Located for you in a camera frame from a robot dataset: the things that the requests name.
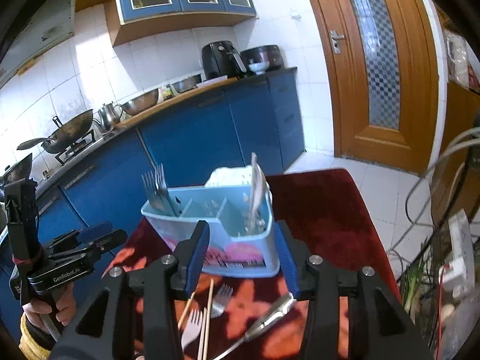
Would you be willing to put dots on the small steel bowl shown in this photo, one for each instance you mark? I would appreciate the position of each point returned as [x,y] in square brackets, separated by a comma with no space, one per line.
[187,84]

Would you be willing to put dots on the yellow knit sleeve forearm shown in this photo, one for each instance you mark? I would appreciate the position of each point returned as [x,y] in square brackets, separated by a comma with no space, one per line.
[35,344]

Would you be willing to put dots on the range hood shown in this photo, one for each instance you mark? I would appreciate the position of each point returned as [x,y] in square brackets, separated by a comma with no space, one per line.
[51,24]

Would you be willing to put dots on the steel forks in box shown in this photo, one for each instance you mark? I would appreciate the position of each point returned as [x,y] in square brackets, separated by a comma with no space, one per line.
[157,193]

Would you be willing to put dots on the left hand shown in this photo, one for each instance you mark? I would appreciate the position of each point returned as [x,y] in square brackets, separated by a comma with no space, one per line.
[66,307]

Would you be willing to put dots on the white plate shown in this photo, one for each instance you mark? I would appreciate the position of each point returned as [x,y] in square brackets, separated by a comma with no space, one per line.
[212,81]

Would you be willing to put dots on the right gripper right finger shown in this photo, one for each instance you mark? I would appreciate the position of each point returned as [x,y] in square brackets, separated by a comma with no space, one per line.
[311,278]

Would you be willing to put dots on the steel fork on cloth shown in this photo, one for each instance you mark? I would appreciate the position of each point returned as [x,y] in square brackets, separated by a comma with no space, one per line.
[221,301]

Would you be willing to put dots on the blue lower kitchen cabinets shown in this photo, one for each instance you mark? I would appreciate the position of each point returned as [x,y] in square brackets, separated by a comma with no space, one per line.
[222,127]

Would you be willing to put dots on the black rice cooker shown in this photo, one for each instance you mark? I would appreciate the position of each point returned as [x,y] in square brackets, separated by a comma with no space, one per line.
[270,54]

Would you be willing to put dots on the white spoon in box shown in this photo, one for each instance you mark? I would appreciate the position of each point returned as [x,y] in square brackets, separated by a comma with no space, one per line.
[257,192]

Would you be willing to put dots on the gas stove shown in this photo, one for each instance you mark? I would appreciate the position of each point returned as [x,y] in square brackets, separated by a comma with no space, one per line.
[76,148]

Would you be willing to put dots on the white bowl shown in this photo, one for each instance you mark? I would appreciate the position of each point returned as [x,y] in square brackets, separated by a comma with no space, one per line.
[259,68]

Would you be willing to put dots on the steel kettle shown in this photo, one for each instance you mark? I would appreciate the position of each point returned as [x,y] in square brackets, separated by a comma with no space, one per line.
[109,116]

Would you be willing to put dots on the white plastic fork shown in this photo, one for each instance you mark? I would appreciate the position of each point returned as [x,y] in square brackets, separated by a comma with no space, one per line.
[192,329]

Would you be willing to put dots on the red floral table cloth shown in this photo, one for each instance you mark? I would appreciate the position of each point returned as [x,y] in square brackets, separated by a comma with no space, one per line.
[323,209]

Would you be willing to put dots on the white power strip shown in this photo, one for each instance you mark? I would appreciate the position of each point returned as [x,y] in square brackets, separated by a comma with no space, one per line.
[457,275]

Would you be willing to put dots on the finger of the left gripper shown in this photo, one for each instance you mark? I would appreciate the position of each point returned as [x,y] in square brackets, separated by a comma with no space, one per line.
[105,241]
[95,231]

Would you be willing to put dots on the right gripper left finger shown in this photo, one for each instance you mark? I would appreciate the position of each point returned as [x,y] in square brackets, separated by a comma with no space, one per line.
[169,278]

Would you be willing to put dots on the black wok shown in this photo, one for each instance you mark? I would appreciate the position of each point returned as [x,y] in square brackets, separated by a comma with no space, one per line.
[64,136]

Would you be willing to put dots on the wooden door with glass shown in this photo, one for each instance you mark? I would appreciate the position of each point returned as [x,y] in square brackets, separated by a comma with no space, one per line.
[384,84]

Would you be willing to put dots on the light blue utensil box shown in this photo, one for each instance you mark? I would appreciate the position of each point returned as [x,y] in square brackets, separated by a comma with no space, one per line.
[223,202]

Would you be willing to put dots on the silver door handle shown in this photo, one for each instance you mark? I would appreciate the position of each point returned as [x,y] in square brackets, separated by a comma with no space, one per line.
[335,38]

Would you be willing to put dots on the large steel bowl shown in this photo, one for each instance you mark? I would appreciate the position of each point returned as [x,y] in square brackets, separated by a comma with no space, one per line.
[141,103]

